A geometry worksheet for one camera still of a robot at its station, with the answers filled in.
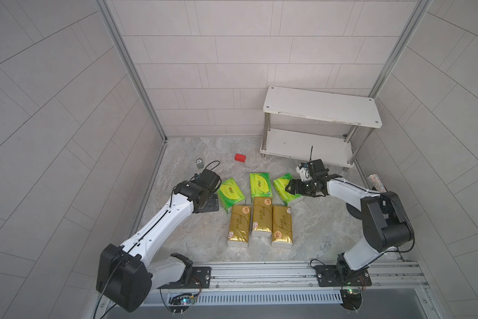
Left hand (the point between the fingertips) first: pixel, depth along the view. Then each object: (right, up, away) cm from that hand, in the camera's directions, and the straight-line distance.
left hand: (207, 204), depth 81 cm
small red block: (+12, +18, +27) cm, 35 cm away
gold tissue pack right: (+30, -8, -4) cm, 32 cm away
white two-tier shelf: (+50, +37, +35) cm, 71 cm away
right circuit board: (+53, -30, -13) cm, 62 cm away
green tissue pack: (+9, +3, +6) cm, 11 cm away
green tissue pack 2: (+23, +6, +9) cm, 25 cm away
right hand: (+38, +4, +12) cm, 40 cm away
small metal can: (-8, +16, +19) cm, 26 cm away
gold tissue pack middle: (+23, -5, -2) cm, 23 cm away
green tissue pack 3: (+31, +6, +10) cm, 33 cm away
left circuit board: (-5, -29, -15) cm, 33 cm away
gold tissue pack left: (+14, -8, -4) cm, 16 cm away
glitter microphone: (+66, +10, -7) cm, 67 cm away
